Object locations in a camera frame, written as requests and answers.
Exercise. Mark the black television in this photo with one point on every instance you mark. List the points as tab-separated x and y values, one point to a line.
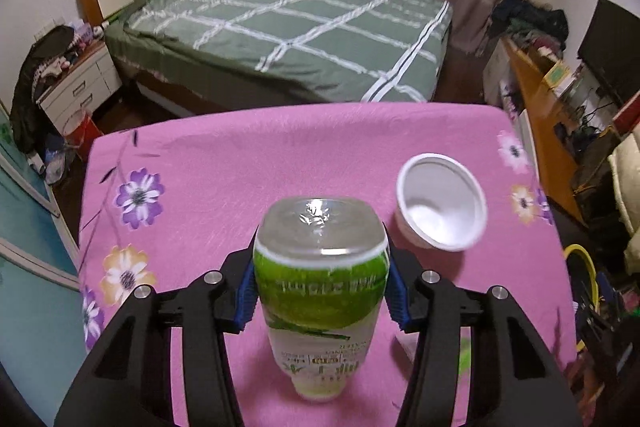
611	51

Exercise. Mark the white yogurt tub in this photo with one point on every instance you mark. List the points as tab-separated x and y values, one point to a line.
440	204

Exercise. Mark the yellow rimmed trash bin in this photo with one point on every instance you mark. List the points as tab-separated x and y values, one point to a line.
583	285

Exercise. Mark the red bucket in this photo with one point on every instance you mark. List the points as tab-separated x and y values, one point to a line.
80	132

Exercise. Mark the pink floral tablecloth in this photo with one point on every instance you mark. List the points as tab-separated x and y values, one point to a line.
164	204

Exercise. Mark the white green drink bottle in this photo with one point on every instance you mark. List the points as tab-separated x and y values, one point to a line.
321	266

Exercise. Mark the bed with green plaid duvet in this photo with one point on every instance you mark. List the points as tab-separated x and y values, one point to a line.
205	56

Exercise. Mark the pile of clothes on desk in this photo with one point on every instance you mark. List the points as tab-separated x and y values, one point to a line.
521	17

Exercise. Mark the dark clothes on nightstand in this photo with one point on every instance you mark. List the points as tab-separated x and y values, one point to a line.
47	61

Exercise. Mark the white nightstand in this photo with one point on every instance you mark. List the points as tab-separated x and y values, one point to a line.
87	85

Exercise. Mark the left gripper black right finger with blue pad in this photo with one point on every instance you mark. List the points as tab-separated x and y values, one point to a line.
515	378

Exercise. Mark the sliding wardrobe door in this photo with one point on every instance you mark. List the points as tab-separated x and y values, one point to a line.
42	343

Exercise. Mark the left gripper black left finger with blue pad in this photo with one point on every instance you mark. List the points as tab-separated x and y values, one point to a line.
126	379

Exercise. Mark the cream and red puffer jacket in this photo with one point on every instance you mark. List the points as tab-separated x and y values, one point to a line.
625	165

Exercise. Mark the wooden desk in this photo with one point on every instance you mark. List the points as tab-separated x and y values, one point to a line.
512	81

